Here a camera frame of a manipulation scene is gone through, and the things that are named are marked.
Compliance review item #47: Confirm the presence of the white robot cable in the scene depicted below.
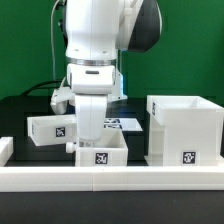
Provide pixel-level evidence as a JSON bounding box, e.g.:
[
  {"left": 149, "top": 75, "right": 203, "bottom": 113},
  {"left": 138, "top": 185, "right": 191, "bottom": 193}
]
[{"left": 49, "top": 0, "right": 68, "bottom": 88}]

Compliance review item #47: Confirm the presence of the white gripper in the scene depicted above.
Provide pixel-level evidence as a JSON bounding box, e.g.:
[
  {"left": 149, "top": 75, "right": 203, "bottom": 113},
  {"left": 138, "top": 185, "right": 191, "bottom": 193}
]
[{"left": 67, "top": 63, "right": 118, "bottom": 148}]

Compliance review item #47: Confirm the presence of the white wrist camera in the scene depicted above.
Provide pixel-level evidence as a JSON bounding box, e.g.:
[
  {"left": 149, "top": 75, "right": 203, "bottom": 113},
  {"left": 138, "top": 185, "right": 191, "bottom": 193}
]
[{"left": 50, "top": 77, "right": 75, "bottom": 115}]

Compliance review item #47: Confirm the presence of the white drawer cabinet box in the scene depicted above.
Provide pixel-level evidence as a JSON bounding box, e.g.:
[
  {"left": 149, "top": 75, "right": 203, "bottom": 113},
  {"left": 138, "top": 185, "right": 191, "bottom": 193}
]
[{"left": 145, "top": 95, "right": 224, "bottom": 166}]

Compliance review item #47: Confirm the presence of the black base cable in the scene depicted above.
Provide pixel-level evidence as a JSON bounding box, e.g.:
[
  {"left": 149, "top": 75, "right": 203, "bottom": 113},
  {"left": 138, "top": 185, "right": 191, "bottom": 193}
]
[{"left": 20, "top": 79, "right": 68, "bottom": 97}]

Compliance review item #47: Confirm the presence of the fiducial marker sheet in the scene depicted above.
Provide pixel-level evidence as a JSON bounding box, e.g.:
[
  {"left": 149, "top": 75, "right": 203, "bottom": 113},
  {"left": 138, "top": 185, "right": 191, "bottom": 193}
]
[{"left": 104, "top": 118, "right": 142, "bottom": 132}]

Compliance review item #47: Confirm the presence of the white drawer with knob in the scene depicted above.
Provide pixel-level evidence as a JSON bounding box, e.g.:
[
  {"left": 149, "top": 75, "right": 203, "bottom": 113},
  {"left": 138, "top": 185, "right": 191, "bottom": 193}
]
[{"left": 66, "top": 128, "right": 128, "bottom": 167}]

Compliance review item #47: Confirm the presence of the white L-shaped barrier fence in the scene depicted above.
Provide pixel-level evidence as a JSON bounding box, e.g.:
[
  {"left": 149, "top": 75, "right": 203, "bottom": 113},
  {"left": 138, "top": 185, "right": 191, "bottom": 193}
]
[{"left": 0, "top": 137, "right": 224, "bottom": 192}]

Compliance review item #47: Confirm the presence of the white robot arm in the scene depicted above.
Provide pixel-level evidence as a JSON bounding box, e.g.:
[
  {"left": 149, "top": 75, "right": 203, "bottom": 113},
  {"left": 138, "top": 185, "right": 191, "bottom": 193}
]
[{"left": 65, "top": 0, "right": 162, "bottom": 145}]

